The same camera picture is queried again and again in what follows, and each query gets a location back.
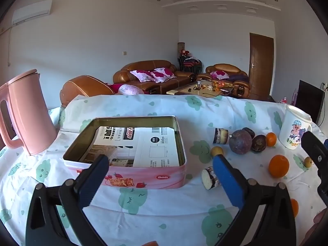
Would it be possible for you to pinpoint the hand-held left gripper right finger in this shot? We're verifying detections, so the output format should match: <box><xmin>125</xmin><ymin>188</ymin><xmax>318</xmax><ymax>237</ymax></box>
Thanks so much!
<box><xmin>212</xmin><ymin>154</ymin><xmax>299</xmax><ymax>246</ymax></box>

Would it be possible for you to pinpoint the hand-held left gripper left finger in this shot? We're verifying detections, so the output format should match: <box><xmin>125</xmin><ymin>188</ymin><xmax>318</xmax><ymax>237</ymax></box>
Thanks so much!
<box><xmin>26</xmin><ymin>154</ymin><xmax>110</xmax><ymax>246</ymax></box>

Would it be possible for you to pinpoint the orange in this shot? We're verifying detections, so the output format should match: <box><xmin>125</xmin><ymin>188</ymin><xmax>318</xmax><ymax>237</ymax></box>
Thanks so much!
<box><xmin>269</xmin><ymin>155</ymin><xmax>289</xmax><ymax>178</ymax></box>
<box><xmin>266</xmin><ymin>132</ymin><xmax>278</xmax><ymax>147</ymax></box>
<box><xmin>290</xmin><ymin>198</ymin><xmax>299</xmax><ymax>218</ymax></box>

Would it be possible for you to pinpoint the large purple passion fruit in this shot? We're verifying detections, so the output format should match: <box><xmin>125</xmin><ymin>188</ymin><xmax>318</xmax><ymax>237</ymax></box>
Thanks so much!
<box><xmin>229</xmin><ymin>130</ymin><xmax>253</xmax><ymax>155</ymax></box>

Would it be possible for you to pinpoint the pink tin box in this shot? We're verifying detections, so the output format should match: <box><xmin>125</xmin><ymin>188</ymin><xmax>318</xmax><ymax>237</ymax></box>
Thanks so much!
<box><xmin>63</xmin><ymin>116</ymin><xmax>187</xmax><ymax>189</ymax></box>

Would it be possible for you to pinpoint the person's right hand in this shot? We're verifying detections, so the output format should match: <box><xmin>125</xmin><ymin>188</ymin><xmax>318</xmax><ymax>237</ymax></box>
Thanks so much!
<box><xmin>302</xmin><ymin>209</ymin><xmax>326</xmax><ymax>246</ymax></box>

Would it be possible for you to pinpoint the small round layered cake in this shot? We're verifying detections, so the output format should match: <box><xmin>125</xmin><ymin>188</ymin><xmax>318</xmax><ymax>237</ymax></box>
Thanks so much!
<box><xmin>213</xmin><ymin>128</ymin><xmax>228</xmax><ymax>144</ymax></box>
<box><xmin>202</xmin><ymin>166</ymin><xmax>222</xmax><ymax>190</ymax></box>

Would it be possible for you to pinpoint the white cartoon mug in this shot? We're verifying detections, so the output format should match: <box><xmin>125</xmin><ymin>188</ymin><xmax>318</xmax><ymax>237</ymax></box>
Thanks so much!
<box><xmin>279</xmin><ymin>105</ymin><xmax>312</xmax><ymax>150</ymax></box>

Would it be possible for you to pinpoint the black television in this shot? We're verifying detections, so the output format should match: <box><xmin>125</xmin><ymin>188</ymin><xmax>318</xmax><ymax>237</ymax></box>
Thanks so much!
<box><xmin>295</xmin><ymin>80</ymin><xmax>325</xmax><ymax>126</ymax></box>

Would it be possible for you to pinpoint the printed paper sheet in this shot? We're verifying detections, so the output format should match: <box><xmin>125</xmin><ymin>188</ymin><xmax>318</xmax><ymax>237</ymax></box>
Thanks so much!
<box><xmin>79</xmin><ymin>126</ymin><xmax>180</xmax><ymax>168</ymax></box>

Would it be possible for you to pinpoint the white cloud-print tablecloth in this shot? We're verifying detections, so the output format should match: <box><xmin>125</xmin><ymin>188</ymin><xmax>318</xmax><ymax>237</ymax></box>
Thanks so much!
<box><xmin>0</xmin><ymin>94</ymin><xmax>328</xmax><ymax>246</ymax></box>

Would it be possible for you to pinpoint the brown leather sofa with piping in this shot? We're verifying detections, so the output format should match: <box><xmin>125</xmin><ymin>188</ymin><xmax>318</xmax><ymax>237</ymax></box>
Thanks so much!
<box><xmin>60</xmin><ymin>75</ymin><xmax>116</xmax><ymax>107</ymax></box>

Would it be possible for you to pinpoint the pink electric kettle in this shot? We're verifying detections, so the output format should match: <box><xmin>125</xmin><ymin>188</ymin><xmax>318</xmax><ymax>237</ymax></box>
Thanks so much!
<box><xmin>0</xmin><ymin>69</ymin><xmax>57</xmax><ymax>156</ymax></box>

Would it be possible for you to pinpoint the pile of small snack items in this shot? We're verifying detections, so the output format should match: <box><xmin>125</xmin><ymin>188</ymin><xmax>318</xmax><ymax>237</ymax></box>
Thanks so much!
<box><xmin>196</xmin><ymin>80</ymin><xmax>233</xmax><ymax>93</ymax></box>

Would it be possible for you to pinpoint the pale pink cushion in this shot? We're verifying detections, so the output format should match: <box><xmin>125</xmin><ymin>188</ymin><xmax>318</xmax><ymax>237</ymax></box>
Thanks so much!
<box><xmin>118</xmin><ymin>84</ymin><xmax>144</xmax><ymax>95</ymax></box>

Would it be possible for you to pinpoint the brown wooden door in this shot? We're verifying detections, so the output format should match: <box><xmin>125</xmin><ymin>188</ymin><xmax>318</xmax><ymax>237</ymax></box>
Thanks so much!
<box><xmin>248</xmin><ymin>33</ymin><xmax>274</xmax><ymax>99</ymax></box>

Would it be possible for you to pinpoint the dark purple blanket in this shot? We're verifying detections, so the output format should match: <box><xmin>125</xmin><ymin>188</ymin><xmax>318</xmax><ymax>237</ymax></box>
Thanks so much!
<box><xmin>228</xmin><ymin>74</ymin><xmax>249</xmax><ymax>82</ymax></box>

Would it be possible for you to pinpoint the wooden coffee table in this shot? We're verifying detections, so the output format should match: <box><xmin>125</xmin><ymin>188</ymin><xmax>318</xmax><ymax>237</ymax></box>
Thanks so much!
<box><xmin>166</xmin><ymin>81</ymin><xmax>235</xmax><ymax>98</ymax></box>

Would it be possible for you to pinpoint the pink floral cushion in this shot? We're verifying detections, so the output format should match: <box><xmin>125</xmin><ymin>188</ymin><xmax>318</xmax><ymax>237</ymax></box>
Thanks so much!
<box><xmin>211</xmin><ymin>70</ymin><xmax>229</xmax><ymax>80</ymax></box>
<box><xmin>130</xmin><ymin>70</ymin><xmax>155</xmax><ymax>83</ymax></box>
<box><xmin>150</xmin><ymin>67</ymin><xmax>176</xmax><ymax>83</ymax></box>

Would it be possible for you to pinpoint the brown leather armchair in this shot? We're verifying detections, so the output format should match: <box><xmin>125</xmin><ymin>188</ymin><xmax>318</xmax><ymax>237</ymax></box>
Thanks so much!
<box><xmin>197</xmin><ymin>64</ymin><xmax>250</xmax><ymax>98</ymax></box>

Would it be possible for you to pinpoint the stack of dark chairs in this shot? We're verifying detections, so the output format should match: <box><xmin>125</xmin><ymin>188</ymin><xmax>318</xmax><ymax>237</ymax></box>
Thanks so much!
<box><xmin>178</xmin><ymin>54</ymin><xmax>202</xmax><ymax>76</ymax></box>

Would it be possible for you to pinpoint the long brown leather sofa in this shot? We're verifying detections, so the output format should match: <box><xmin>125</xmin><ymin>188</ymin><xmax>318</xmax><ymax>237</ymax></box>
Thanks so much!
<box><xmin>113</xmin><ymin>60</ymin><xmax>196</xmax><ymax>95</ymax></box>

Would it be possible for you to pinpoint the white air conditioner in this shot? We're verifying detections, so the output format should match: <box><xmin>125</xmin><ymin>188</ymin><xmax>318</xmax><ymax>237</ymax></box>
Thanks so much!
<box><xmin>11</xmin><ymin>0</ymin><xmax>52</xmax><ymax>25</ymax></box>

